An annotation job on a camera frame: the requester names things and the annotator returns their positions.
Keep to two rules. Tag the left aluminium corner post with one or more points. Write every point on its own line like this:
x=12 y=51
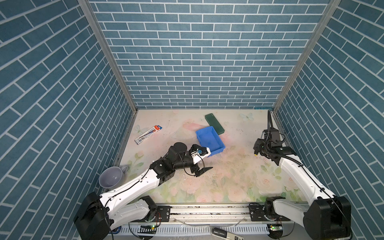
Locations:
x=92 y=20

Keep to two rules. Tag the aluminium corner post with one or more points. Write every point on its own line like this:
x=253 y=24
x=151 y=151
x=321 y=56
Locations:
x=92 y=20
x=318 y=30

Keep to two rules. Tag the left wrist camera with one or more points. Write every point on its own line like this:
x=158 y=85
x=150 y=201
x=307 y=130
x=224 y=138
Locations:
x=200 y=151

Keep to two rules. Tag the right aluminium corner post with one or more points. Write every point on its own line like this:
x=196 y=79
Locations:
x=318 y=30

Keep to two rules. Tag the white pencil box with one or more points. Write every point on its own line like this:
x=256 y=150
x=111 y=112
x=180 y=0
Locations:
x=147 y=134

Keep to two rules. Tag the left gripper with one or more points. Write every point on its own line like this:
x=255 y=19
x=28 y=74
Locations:
x=195 y=169

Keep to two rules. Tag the grey handheld device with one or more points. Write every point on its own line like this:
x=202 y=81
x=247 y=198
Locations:
x=224 y=235

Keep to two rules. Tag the blue plastic bin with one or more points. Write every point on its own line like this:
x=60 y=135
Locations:
x=209 y=138

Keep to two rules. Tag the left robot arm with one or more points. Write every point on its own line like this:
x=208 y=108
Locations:
x=99 y=215

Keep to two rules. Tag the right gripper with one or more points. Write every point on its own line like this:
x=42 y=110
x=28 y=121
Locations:
x=256 y=146

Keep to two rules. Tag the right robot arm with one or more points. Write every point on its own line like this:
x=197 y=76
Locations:
x=325 y=216

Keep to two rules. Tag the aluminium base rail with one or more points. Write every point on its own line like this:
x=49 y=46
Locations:
x=196 y=220

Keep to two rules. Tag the dark green flat box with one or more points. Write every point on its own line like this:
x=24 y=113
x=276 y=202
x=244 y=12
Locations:
x=213 y=122

